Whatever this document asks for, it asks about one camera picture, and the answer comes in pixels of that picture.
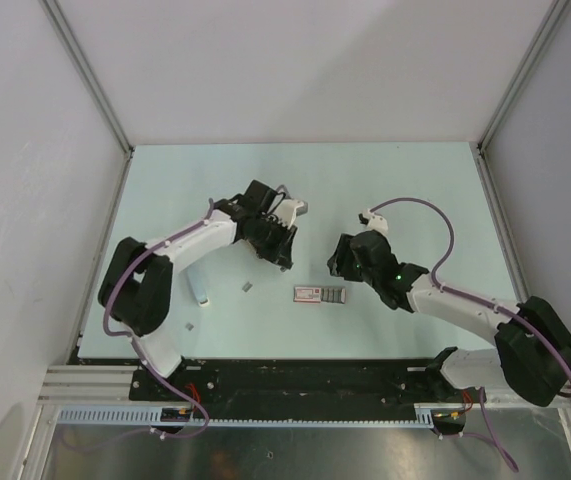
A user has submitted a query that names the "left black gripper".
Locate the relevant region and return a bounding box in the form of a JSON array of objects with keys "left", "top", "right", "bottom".
[{"left": 249, "top": 216, "right": 297, "bottom": 269}]

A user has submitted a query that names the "red staple box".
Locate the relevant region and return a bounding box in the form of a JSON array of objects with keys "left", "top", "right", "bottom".
[{"left": 293, "top": 286, "right": 347, "bottom": 304}]

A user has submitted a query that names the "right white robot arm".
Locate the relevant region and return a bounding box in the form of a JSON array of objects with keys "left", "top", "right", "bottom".
[{"left": 327, "top": 230, "right": 571, "bottom": 407}]

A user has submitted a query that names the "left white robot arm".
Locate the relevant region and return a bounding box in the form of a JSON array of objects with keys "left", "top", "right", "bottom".
[{"left": 97, "top": 180, "right": 307, "bottom": 400}]

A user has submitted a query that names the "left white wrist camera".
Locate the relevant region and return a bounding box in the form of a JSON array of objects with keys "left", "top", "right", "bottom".
[{"left": 272, "top": 185, "right": 308, "bottom": 228}]

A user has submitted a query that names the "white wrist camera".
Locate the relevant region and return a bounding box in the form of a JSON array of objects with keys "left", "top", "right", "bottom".
[
  {"left": 272, "top": 185, "right": 308, "bottom": 228},
  {"left": 358, "top": 209, "right": 389, "bottom": 236}
]

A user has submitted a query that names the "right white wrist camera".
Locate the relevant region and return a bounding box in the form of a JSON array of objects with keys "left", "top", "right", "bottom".
[{"left": 358, "top": 209, "right": 389, "bottom": 236}]

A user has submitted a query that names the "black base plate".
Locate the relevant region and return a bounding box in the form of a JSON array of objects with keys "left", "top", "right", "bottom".
[{"left": 130, "top": 358, "right": 478, "bottom": 404}]

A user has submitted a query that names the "aluminium front rail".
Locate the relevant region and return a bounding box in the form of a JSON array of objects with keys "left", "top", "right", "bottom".
[{"left": 37, "top": 364, "right": 571, "bottom": 436}]

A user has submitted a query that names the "right aluminium corner post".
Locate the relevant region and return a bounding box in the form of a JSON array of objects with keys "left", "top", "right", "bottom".
[{"left": 474, "top": 0, "right": 571, "bottom": 151}]

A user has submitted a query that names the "aluminium corner post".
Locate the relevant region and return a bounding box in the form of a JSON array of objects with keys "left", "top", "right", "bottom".
[
  {"left": 474, "top": 0, "right": 571, "bottom": 151},
  {"left": 39, "top": 0, "right": 134, "bottom": 154}
]

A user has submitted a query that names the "left aluminium corner post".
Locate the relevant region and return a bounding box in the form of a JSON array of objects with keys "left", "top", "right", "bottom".
[{"left": 39, "top": 0, "right": 134, "bottom": 154}]

